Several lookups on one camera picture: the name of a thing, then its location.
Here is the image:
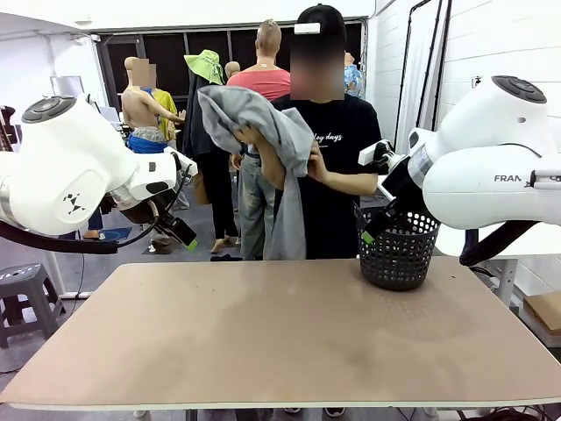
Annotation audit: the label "person in black t-shirt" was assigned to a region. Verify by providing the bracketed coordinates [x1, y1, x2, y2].
[271, 3, 385, 260]

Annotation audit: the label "person's right forearm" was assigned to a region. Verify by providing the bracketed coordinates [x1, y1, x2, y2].
[255, 135, 288, 190]

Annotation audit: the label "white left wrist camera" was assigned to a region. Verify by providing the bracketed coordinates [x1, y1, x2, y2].
[164, 146, 199, 176]

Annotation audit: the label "mannequin in yellow shirt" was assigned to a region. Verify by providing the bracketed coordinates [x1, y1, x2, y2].
[142, 61, 180, 142]

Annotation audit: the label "black coat on mannequin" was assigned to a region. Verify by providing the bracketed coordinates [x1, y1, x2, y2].
[181, 76, 241, 246]

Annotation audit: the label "black baseball cap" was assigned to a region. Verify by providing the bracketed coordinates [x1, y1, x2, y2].
[295, 3, 348, 45]

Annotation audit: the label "person's left forearm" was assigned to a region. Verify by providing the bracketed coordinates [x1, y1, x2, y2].
[322, 169, 380, 197]

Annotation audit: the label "person's right hand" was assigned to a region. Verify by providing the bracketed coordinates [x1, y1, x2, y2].
[234, 124, 265, 146]

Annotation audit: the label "blue cloth on mannequin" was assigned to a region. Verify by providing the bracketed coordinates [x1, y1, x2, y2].
[126, 131, 170, 155]

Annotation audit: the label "grey training pants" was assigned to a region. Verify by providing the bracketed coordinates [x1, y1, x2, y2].
[196, 85, 315, 261]

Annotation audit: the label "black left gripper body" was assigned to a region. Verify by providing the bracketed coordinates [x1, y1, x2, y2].
[146, 190, 185, 233]

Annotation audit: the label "white side table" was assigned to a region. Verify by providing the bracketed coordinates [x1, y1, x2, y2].
[435, 221, 561, 308]

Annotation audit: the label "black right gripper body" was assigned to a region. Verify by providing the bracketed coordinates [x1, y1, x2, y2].
[382, 168, 425, 217]

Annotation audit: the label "mannequin in red top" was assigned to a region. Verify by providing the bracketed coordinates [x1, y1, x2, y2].
[226, 18, 293, 260]

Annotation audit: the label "mannequin in blue floral shirt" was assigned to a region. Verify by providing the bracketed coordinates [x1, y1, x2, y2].
[344, 51, 367, 100]

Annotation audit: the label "black wall pipe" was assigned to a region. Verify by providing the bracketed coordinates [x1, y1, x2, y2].
[430, 0, 453, 129]
[394, 0, 433, 142]
[415, 0, 444, 129]

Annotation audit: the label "thin black camera cable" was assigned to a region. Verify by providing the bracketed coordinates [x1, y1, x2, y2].
[116, 151, 195, 249]

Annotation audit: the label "green sun hat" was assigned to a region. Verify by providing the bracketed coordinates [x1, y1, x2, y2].
[183, 48, 227, 86]

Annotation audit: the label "grey plastic stool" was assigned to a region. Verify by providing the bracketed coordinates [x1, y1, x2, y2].
[0, 262, 67, 350]

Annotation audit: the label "black perforated plastic basket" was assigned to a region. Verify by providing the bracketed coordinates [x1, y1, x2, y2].
[353, 200, 442, 292]

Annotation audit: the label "grey framed whiteboard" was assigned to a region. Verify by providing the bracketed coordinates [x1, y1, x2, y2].
[49, 75, 85, 98]

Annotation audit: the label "brown cardboard box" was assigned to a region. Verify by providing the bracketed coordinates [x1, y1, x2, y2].
[522, 290, 561, 338]

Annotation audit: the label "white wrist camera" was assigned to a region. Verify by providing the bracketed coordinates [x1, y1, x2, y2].
[358, 139, 394, 168]
[164, 146, 199, 176]

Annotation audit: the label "shirtless tan mannequin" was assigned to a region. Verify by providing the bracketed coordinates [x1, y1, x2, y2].
[121, 55, 186, 154]

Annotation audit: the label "person's left hand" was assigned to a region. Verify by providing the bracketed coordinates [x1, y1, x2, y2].
[306, 150, 330, 185]

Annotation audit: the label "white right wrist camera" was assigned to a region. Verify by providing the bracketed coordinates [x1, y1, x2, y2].
[358, 139, 394, 168]

